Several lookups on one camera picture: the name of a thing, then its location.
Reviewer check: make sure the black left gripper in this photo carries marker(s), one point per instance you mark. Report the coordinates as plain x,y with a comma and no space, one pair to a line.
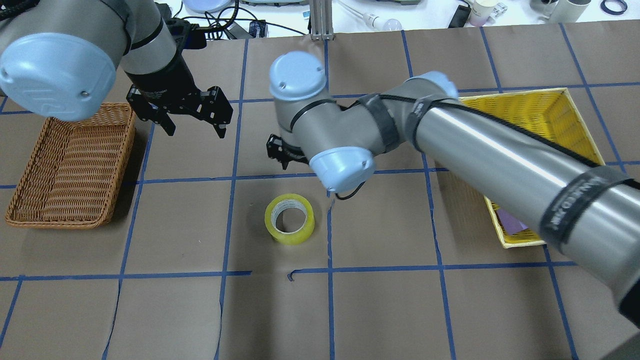
161,80

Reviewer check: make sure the aluminium frame post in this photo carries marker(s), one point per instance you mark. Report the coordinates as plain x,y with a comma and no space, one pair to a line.
321,20

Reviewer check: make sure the yellow woven basket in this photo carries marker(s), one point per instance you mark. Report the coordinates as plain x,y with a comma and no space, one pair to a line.
547,117

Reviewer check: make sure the light bulb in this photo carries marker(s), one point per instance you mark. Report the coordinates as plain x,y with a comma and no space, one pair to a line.
373,21

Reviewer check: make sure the yellow tape roll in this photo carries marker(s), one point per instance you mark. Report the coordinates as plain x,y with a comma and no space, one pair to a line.
289,219

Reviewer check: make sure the blue plate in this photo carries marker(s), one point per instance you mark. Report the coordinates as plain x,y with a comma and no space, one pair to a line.
203,6

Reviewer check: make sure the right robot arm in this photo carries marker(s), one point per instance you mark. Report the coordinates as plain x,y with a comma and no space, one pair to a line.
587,211

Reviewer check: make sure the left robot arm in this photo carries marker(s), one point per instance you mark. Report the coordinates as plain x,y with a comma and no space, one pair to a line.
59,58

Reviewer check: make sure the brown wicker basket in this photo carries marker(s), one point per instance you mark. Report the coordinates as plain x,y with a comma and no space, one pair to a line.
75,172

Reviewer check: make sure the purple foam cube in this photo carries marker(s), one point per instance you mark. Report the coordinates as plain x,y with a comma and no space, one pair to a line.
510,223

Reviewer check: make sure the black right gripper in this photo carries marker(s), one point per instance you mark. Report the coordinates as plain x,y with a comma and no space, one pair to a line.
278,149

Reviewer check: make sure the white purple cup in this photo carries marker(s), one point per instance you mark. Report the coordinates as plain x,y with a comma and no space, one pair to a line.
480,12

